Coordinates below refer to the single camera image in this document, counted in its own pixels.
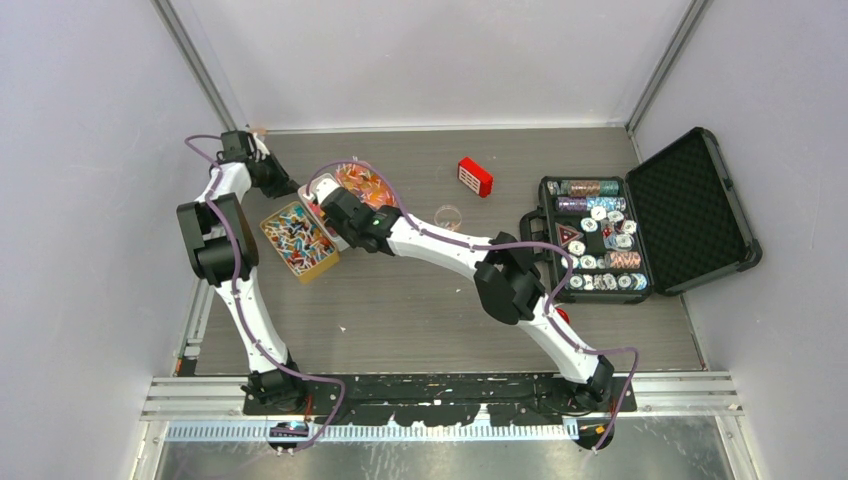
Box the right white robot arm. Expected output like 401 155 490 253
315 182 614 411

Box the clear plastic jar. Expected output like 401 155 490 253
433 204 462 232

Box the yellow tray of wrapped candies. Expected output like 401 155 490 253
260 201 340 284

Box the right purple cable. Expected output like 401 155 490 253
304 158 641 453

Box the white tray of gummy candies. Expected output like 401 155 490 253
297 186 349 252

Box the pink tray of lollipops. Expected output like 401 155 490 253
333 160 399 210

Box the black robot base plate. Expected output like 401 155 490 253
240 373 637 427

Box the purple cable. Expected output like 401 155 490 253
184 134 348 453
304 158 641 453

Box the red jar lid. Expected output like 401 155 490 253
555 307 570 324

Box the black poker chip case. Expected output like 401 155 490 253
519 127 763 304

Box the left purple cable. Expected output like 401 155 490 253
184 134 348 453

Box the red toy brick block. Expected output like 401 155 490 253
457 157 494 198

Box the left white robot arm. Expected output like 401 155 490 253
176 130 307 414

